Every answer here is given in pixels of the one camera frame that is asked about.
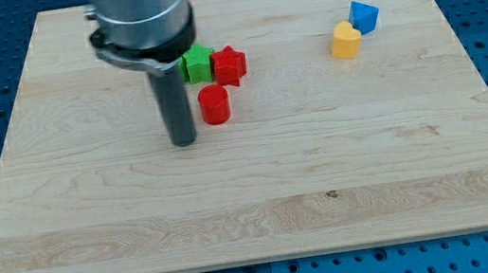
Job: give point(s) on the red star block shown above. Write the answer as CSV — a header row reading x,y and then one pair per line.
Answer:
x,y
229,66

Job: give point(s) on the blue triangular block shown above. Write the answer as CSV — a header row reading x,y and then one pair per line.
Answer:
x,y
363,17

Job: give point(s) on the red cylinder block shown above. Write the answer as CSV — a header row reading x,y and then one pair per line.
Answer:
x,y
214,104

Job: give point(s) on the yellow heart block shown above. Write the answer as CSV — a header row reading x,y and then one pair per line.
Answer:
x,y
346,41

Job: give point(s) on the light wooden board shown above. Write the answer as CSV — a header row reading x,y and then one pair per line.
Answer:
x,y
320,154

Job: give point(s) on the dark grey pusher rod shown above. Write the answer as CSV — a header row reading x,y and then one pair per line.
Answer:
x,y
172,100

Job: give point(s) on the green star block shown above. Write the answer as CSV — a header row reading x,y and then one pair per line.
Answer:
x,y
196,64

